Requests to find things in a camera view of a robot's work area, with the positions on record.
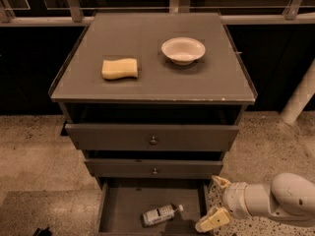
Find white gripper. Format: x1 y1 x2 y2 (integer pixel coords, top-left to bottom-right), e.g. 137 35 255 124
195 175 259 233

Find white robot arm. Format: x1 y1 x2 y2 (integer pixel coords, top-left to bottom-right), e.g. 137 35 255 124
196 67 315 232

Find top drawer brass knob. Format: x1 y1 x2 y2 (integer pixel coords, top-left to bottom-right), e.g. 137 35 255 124
149 136 158 146

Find bottom grey drawer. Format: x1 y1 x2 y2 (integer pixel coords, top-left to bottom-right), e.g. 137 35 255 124
94 178 210 236

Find grey drawer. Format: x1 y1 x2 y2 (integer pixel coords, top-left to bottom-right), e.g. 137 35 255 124
94 178 210 236
85 158 223 179
66 124 239 151

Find grey drawer cabinet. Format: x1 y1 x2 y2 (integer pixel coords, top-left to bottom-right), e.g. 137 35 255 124
47 11 258 236

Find middle grey drawer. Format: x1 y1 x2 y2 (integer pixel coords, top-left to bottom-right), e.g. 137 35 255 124
85 158 223 179

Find top grey drawer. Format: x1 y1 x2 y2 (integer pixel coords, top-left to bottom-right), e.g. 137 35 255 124
66 124 239 151

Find white bowl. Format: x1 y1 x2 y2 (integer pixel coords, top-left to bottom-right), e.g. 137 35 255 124
161 37 206 66

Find yellow sponge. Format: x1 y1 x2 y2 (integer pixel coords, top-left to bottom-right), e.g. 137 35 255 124
101 58 138 80

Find black object on floor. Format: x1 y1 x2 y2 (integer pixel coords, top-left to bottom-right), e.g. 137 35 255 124
32 227 52 236

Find metal window railing frame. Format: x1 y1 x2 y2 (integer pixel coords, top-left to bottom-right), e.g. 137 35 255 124
0 0 315 27

